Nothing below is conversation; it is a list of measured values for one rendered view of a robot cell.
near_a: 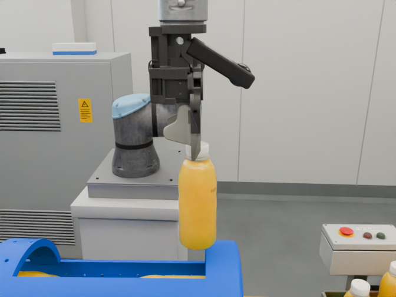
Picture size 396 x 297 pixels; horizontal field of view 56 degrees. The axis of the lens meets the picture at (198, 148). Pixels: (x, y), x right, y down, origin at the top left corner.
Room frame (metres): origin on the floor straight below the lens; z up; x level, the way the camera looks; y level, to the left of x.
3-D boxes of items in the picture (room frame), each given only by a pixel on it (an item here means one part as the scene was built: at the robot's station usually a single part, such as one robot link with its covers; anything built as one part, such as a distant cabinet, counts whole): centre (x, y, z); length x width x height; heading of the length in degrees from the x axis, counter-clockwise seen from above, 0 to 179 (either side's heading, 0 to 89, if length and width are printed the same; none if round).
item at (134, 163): (1.09, 0.20, 1.25); 0.15 x 0.15 x 0.10
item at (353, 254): (0.88, -0.45, 1.05); 0.20 x 0.10 x 0.10; 89
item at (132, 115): (1.09, 0.19, 1.37); 0.13 x 0.12 x 0.14; 95
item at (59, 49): (2.38, 0.77, 1.48); 0.24 x 0.12 x 0.08; 94
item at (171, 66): (0.59, 0.03, 1.58); 0.09 x 0.08 x 0.12; 89
